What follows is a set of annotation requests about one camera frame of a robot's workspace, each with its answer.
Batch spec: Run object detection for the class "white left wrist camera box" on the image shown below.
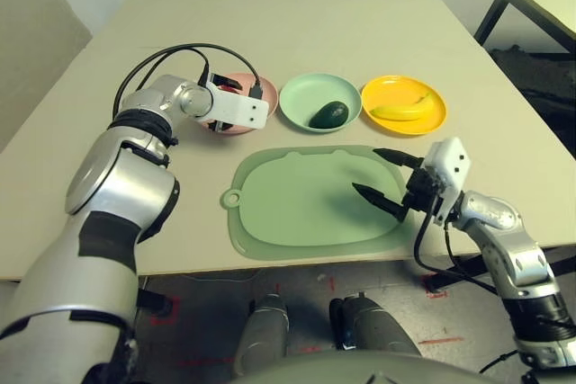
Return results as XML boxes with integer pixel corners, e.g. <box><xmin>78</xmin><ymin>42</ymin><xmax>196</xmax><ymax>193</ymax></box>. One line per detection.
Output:
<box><xmin>207</xmin><ymin>85</ymin><xmax>270</xmax><ymax>128</ymax></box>

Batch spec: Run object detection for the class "grey right robot leg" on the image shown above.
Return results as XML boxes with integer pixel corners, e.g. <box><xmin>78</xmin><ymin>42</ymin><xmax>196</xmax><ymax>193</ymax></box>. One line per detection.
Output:
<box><xmin>328</xmin><ymin>293</ymin><xmax>422</xmax><ymax>358</ymax></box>

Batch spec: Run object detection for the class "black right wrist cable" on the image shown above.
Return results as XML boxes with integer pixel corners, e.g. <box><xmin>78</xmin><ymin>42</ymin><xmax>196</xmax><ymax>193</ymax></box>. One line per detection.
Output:
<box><xmin>412</xmin><ymin>206</ymin><xmax>500</xmax><ymax>295</ymax></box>

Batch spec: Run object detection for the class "yellow round plate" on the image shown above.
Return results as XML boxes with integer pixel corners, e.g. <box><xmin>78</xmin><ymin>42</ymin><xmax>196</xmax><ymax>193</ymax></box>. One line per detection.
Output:
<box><xmin>361</xmin><ymin>75</ymin><xmax>448</xmax><ymax>137</ymax></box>

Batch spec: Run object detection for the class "dark green toy avocado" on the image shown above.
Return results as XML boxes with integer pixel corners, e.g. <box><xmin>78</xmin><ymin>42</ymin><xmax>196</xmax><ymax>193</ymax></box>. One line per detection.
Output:
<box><xmin>308</xmin><ymin>101</ymin><xmax>350</xmax><ymax>129</ymax></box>

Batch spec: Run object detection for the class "grey robot torso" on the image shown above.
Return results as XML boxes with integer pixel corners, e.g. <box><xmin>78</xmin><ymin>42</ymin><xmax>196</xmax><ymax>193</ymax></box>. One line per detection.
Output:
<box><xmin>80</xmin><ymin>350</ymin><xmax>509</xmax><ymax>384</ymax></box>

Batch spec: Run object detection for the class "pink round plate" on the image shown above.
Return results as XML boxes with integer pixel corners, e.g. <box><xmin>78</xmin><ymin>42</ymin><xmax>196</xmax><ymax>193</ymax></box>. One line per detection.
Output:
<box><xmin>197</xmin><ymin>71</ymin><xmax>279</xmax><ymax>136</ymax></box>

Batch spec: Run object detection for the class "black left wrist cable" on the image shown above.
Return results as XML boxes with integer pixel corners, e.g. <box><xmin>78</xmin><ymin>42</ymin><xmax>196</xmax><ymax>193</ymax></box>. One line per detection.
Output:
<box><xmin>119</xmin><ymin>43</ymin><xmax>266</xmax><ymax>100</ymax></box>
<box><xmin>112</xmin><ymin>44</ymin><xmax>212</xmax><ymax>120</ymax></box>

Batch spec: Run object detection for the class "yellow toy banana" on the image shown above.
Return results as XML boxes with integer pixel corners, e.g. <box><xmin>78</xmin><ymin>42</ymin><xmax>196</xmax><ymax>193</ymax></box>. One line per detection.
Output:
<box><xmin>369</xmin><ymin>89</ymin><xmax>437</xmax><ymax>122</ymax></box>

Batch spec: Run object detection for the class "grey left robot leg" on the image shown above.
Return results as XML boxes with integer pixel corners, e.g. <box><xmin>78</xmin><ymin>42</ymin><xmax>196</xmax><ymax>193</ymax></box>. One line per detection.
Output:
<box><xmin>233</xmin><ymin>293</ymin><xmax>289</xmax><ymax>376</ymax></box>

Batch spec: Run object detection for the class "green silicone tray mat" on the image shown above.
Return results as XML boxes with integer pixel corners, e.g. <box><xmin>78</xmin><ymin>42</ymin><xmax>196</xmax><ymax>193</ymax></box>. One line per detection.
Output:
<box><xmin>219</xmin><ymin>144</ymin><xmax>418</xmax><ymax>262</ymax></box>

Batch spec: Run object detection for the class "grey robot leg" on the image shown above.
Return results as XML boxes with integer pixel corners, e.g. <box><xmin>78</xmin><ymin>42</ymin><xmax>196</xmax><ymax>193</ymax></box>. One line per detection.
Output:
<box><xmin>328</xmin><ymin>293</ymin><xmax>422</xmax><ymax>358</ymax></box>
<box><xmin>233</xmin><ymin>293</ymin><xmax>289</xmax><ymax>376</ymax></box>

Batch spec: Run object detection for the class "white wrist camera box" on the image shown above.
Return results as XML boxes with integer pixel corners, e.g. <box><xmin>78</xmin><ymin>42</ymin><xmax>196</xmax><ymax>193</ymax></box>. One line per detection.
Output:
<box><xmin>207</xmin><ymin>85</ymin><xmax>270</xmax><ymax>128</ymax></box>
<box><xmin>422</xmin><ymin>136</ymin><xmax>473</xmax><ymax>226</ymax></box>

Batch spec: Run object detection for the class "mint green round plate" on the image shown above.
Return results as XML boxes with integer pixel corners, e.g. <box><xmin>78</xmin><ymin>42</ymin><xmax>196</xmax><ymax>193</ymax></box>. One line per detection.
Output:
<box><xmin>278</xmin><ymin>72</ymin><xmax>363</xmax><ymax>134</ymax></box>

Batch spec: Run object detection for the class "side table with dark frame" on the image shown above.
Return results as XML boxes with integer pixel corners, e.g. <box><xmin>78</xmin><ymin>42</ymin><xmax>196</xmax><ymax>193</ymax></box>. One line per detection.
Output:
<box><xmin>472</xmin><ymin>0</ymin><xmax>576</xmax><ymax>59</ymax></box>

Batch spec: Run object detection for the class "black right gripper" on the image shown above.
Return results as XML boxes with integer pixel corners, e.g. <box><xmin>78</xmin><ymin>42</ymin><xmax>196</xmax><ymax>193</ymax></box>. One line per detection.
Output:
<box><xmin>351</xmin><ymin>147</ymin><xmax>446</xmax><ymax>223</ymax></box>

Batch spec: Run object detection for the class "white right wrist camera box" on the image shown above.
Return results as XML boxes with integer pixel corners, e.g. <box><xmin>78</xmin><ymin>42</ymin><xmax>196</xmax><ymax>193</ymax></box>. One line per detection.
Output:
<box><xmin>422</xmin><ymin>136</ymin><xmax>473</xmax><ymax>226</ymax></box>

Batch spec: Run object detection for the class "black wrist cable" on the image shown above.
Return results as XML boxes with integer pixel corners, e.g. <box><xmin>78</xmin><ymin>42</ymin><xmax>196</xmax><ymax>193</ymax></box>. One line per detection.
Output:
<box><xmin>119</xmin><ymin>43</ymin><xmax>266</xmax><ymax>100</ymax></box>
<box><xmin>112</xmin><ymin>44</ymin><xmax>212</xmax><ymax>120</ymax></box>
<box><xmin>412</xmin><ymin>206</ymin><xmax>500</xmax><ymax>295</ymax></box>

